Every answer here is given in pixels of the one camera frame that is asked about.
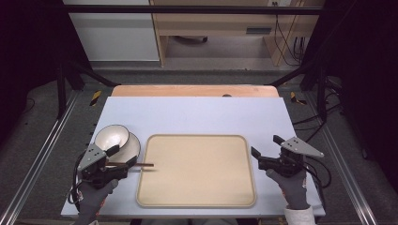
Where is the person's right hand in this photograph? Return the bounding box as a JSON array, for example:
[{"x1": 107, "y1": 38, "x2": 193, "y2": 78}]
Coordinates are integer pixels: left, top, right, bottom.
[{"x1": 266, "y1": 168, "x2": 312, "y2": 211}]

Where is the right hand-held gripper cable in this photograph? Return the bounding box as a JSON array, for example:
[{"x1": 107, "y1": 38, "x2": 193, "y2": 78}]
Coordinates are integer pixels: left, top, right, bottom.
[{"x1": 300, "y1": 154, "x2": 332, "y2": 190}]

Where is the dark object under desk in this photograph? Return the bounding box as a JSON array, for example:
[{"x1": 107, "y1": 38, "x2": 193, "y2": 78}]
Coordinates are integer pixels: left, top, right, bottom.
[{"x1": 173, "y1": 35, "x2": 209, "y2": 44}]

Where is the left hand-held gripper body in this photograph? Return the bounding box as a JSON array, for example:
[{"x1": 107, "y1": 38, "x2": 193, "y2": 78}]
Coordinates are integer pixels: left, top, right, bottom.
[{"x1": 76, "y1": 143, "x2": 130, "y2": 190}]

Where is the black floor cable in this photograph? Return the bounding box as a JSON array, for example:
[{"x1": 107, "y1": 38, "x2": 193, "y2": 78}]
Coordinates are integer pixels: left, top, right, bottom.
[{"x1": 292, "y1": 102, "x2": 343, "y2": 144}]

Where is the black frame bar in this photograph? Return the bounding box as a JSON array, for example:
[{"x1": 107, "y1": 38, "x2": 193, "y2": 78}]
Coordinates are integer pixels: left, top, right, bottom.
[{"x1": 61, "y1": 4, "x2": 324, "y2": 16}]

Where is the wooden table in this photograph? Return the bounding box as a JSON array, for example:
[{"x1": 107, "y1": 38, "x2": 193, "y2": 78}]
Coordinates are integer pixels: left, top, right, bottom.
[{"x1": 111, "y1": 84, "x2": 281, "y2": 98}]

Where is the brown chopstick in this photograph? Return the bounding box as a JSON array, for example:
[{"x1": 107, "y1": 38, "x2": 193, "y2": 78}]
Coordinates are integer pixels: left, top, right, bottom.
[{"x1": 105, "y1": 161, "x2": 155, "y2": 168}]

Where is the left hand-held gripper cable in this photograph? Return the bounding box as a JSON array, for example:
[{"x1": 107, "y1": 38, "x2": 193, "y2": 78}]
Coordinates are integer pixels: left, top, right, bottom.
[{"x1": 67, "y1": 152, "x2": 87, "y2": 205}]

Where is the white plate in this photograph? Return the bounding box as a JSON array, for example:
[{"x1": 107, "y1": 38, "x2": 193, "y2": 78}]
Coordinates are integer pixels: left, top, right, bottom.
[{"x1": 115, "y1": 131, "x2": 142, "y2": 165}]

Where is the grey desk label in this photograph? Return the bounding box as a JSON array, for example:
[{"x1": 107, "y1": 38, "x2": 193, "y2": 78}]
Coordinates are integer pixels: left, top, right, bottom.
[{"x1": 245, "y1": 26, "x2": 273, "y2": 36}]

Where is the person's left hand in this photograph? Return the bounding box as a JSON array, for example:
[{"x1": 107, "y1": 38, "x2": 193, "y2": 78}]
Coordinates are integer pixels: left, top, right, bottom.
[{"x1": 73, "y1": 178, "x2": 120, "y2": 225}]

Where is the white cabinet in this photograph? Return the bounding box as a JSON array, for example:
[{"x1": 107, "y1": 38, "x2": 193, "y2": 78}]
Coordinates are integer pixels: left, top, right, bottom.
[{"x1": 62, "y1": 0, "x2": 161, "y2": 63}]

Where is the black hanging cable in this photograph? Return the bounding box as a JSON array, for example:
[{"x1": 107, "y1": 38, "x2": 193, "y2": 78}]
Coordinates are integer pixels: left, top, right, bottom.
[{"x1": 272, "y1": 1, "x2": 302, "y2": 68}]

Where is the bundle of black cables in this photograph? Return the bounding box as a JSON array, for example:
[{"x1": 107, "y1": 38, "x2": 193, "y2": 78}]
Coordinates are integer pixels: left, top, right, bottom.
[{"x1": 292, "y1": 36, "x2": 307, "y2": 65}]

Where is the wooden desk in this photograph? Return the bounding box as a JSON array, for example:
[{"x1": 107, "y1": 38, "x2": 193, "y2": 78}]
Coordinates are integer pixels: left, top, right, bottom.
[{"x1": 149, "y1": 0, "x2": 327, "y2": 68}]

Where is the black metal stand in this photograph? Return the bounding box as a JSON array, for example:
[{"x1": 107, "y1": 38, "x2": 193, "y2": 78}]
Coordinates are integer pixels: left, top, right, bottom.
[
  {"x1": 55, "y1": 59, "x2": 122, "y2": 120},
  {"x1": 266, "y1": 58, "x2": 329, "y2": 124}
]

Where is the aluminium rail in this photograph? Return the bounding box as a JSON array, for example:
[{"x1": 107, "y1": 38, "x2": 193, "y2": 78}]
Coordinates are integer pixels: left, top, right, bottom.
[
  {"x1": 0, "y1": 90, "x2": 80, "y2": 225},
  {"x1": 303, "y1": 93, "x2": 380, "y2": 225}
]

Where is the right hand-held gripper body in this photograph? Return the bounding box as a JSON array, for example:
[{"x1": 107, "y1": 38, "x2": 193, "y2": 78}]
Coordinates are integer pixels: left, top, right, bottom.
[{"x1": 258, "y1": 136, "x2": 325, "y2": 178}]

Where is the beige tray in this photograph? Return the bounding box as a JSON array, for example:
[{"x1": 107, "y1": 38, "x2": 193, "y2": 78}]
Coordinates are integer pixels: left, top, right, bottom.
[{"x1": 135, "y1": 133, "x2": 258, "y2": 210}]

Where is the hand-held gripper cable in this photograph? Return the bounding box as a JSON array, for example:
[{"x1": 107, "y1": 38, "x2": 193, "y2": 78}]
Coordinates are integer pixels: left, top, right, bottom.
[
  {"x1": 300, "y1": 154, "x2": 332, "y2": 190},
  {"x1": 67, "y1": 152, "x2": 87, "y2": 205}
]

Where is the white bowl with dark rim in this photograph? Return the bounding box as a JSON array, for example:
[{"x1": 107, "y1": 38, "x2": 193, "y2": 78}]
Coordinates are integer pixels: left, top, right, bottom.
[{"x1": 94, "y1": 124, "x2": 131, "y2": 153}]

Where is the black curtain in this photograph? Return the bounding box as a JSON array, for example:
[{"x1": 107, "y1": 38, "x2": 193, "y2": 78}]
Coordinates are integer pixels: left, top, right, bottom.
[
  {"x1": 0, "y1": 0, "x2": 92, "y2": 146},
  {"x1": 299, "y1": 0, "x2": 398, "y2": 196}
]

